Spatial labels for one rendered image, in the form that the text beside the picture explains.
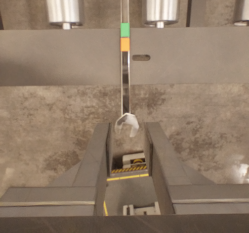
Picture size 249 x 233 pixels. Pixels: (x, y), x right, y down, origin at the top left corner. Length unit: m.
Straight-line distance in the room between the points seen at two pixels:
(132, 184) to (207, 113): 0.89
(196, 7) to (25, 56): 0.59
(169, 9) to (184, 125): 1.24
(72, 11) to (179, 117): 1.29
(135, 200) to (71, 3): 1.42
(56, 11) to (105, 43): 0.32
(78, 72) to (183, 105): 1.36
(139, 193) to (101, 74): 1.34
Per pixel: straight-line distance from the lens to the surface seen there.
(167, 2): 0.58
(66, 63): 0.31
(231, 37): 0.35
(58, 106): 1.63
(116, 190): 1.54
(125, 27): 0.29
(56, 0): 0.60
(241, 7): 0.70
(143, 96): 1.51
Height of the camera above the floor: 1.46
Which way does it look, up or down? 73 degrees down
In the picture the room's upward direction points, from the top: 179 degrees clockwise
